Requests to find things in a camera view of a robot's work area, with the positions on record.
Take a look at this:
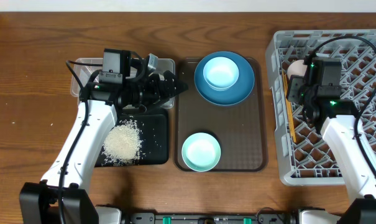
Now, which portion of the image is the grey dishwasher rack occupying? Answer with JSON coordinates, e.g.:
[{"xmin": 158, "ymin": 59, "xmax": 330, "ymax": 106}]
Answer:
[{"xmin": 265, "ymin": 29, "xmax": 376, "ymax": 186}]

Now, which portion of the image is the clear plastic bin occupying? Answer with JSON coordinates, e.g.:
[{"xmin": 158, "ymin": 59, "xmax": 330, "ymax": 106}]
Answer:
[{"xmin": 70, "ymin": 58, "xmax": 176, "ymax": 109}]

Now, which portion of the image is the dark blue plate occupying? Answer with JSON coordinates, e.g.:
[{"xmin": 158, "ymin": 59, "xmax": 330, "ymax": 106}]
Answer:
[{"xmin": 194, "ymin": 51, "xmax": 255, "ymax": 106}]

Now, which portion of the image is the light blue small bowl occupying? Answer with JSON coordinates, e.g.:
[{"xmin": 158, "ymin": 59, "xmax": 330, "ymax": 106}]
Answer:
[{"xmin": 203, "ymin": 57, "xmax": 239, "ymax": 91}]

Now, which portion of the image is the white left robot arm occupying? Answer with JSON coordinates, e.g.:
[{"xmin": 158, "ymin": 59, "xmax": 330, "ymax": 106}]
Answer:
[{"xmin": 19, "ymin": 70, "xmax": 188, "ymax": 223}]

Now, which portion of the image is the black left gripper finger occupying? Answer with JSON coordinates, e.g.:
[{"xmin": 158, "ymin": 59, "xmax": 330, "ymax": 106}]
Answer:
[
  {"xmin": 150, "ymin": 88, "xmax": 186, "ymax": 108},
  {"xmin": 163, "ymin": 70, "xmax": 188, "ymax": 93}
]

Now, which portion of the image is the mint green bowl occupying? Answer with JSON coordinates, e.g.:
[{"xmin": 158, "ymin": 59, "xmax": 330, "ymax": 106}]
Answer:
[{"xmin": 181, "ymin": 133, "xmax": 221, "ymax": 172}]

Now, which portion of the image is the brown serving tray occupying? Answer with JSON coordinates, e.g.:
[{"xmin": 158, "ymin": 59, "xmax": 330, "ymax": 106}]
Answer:
[{"xmin": 174, "ymin": 58, "xmax": 268, "ymax": 172}]

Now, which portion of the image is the pile of white rice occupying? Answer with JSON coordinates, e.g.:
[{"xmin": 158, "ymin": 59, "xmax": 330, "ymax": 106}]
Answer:
[{"xmin": 103, "ymin": 120, "xmax": 143, "ymax": 165}]

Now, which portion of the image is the yellow snack wrapper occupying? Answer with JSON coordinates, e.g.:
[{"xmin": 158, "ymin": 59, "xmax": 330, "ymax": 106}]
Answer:
[{"xmin": 146, "ymin": 54, "xmax": 158, "ymax": 74}]

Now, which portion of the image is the black plastic tray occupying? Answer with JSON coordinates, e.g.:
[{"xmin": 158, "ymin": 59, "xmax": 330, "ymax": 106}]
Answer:
[{"xmin": 94, "ymin": 108, "xmax": 170, "ymax": 168}]

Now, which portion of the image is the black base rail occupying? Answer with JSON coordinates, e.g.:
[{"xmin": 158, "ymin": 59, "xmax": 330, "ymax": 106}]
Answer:
[{"xmin": 94, "ymin": 205, "xmax": 341, "ymax": 224}]

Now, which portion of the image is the pink plastic cup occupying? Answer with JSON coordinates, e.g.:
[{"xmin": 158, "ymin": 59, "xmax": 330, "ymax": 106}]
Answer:
[{"xmin": 287, "ymin": 60, "xmax": 307, "ymax": 79}]

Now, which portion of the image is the wooden chopstick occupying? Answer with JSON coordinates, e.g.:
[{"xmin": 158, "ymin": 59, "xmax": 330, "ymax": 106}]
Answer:
[{"xmin": 282, "ymin": 71, "xmax": 296, "ymax": 143}]

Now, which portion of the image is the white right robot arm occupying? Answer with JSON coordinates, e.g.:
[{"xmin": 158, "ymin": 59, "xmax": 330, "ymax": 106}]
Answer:
[{"xmin": 255, "ymin": 76, "xmax": 376, "ymax": 224}]

